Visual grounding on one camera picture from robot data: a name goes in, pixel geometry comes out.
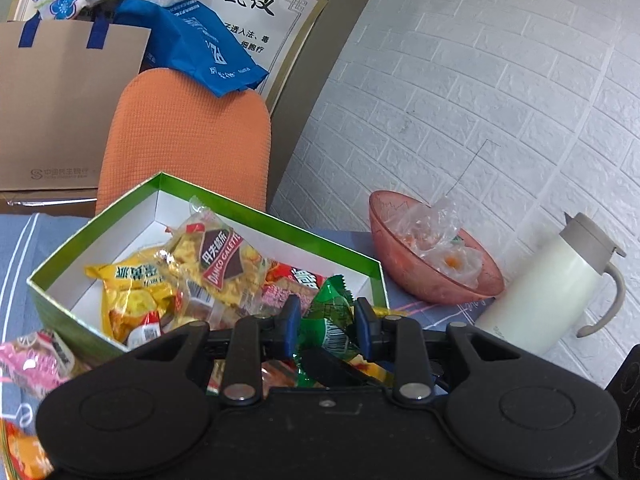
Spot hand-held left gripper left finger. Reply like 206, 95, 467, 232
125, 296, 302, 407

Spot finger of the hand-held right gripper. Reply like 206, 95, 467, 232
298, 346, 375, 389

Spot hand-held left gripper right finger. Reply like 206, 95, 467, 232
353, 297, 531, 407

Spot green snack packet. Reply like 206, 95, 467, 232
299, 274, 357, 389

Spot red snack packet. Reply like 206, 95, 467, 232
264, 261, 332, 322

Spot clear biscuit packet brown label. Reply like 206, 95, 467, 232
166, 199, 282, 322

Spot yellow snack packet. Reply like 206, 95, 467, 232
84, 246, 187, 347

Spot green cardboard box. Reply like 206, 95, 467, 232
27, 171, 391, 361

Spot pink plastic bowl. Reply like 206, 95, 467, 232
368, 189, 505, 304

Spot clear plastic wrapper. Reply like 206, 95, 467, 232
394, 196, 484, 289

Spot white thermos jug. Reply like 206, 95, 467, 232
471, 211, 627, 357

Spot orange chair back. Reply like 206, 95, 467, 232
95, 66, 272, 219

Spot pink snack packet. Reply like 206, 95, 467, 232
0, 329, 92, 402

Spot brown cardboard box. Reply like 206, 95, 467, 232
0, 189, 99, 217

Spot blue plastic bag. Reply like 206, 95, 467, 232
106, 0, 269, 97

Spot framed calligraphy sign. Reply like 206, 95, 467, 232
9, 0, 329, 117

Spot orange snack packet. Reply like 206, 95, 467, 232
0, 419, 52, 480

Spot brown paper bag blue handles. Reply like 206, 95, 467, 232
0, 14, 152, 194

